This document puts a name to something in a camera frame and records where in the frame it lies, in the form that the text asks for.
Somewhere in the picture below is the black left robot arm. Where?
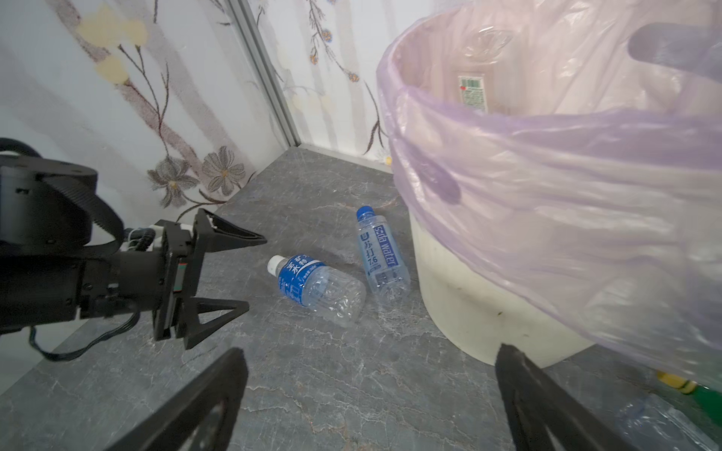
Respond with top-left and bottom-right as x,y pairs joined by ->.
1,138 -> 266,349

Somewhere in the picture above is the clear crushed bottle white cap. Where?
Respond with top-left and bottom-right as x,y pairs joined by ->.
615,395 -> 721,451

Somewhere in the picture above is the pink bin liner bag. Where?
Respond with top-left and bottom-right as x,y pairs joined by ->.
377,1 -> 721,389

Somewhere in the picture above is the blue label bottle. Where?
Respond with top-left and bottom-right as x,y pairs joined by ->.
267,254 -> 367,327

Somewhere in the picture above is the blue cap bottle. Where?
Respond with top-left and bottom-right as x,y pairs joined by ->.
356,206 -> 411,303

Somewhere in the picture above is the cream plastic waste bin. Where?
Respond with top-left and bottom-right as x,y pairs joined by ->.
410,217 -> 593,368

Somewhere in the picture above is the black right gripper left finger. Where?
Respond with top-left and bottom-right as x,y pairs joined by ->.
109,348 -> 248,450

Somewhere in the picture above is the square clear bottle green label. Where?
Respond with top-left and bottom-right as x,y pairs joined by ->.
450,26 -> 523,116

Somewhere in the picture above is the green bottle yellow cap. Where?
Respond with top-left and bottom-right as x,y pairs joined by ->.
656,371 -> 722,427

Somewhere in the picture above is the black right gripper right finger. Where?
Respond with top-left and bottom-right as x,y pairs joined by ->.
494,344 -> 633,450

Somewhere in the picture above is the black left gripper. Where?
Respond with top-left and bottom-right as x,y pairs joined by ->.
79,209 -> 267,350

